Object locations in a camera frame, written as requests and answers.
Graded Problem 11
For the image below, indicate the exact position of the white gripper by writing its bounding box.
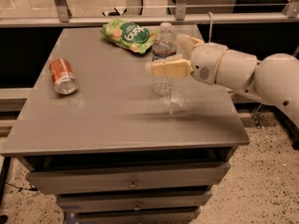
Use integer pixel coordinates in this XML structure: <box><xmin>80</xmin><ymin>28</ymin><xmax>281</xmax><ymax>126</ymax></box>
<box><xmin>145</xmin><ymin>34</ymin><xmax>228</xmax><ymax>85</ymax></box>

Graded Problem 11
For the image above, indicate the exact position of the clear plastic water bottle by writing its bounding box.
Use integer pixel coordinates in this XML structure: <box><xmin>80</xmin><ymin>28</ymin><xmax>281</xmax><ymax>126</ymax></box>
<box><xmin>152</xmin><ymin>22</ymin><xmax>177</xmax><ymax>96</ymax></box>

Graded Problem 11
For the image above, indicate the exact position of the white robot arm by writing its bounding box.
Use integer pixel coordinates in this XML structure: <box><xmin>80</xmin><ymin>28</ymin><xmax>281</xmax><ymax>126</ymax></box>
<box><xmin>146</xmin><ymin>34</ymin><xmax>299</xmax><ymax>126</ymax></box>

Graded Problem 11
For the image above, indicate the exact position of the green chip bag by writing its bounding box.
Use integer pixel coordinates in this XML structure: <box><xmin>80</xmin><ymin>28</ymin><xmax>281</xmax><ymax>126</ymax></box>
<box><xmin>101</xmin><ymin>19</ymin><xmax>157</xmax><ymax>54</ymax></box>

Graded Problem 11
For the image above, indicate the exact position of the grey drawer cabinet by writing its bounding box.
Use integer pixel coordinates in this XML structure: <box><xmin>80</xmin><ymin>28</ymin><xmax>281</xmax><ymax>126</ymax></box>
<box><xmin>1</xmin><ymin>28</ymin><xmax>249</xmax><ymax>224</ymax></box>

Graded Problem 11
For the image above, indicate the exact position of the orange soda can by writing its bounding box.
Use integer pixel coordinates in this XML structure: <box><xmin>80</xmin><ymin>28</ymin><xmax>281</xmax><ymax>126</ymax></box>
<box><xmin>49</xmin><ymin>58</ymin><xmax>78</xmax><ymax>95</ymax></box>

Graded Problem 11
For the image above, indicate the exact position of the white cable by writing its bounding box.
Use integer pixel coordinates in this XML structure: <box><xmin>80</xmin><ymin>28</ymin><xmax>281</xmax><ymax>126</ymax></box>
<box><xmin>206</xmin><ymin>11</ymin><xmax>215</xmax><ymax>45</ymax></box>

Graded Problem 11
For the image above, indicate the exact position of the metal railing frame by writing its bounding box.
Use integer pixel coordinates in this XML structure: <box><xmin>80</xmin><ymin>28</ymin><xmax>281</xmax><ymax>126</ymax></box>
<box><xmin>0</xmin><ymin>0</ymin><xmax>299</xmax><ymax>28</ymax></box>

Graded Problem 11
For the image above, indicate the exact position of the black floor cable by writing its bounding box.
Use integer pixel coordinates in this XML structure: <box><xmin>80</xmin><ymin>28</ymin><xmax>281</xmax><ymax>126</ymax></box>
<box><xmin>5</xmin><ymin>181</ymin><xmax>39</xmax><ymax>193</ymax></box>

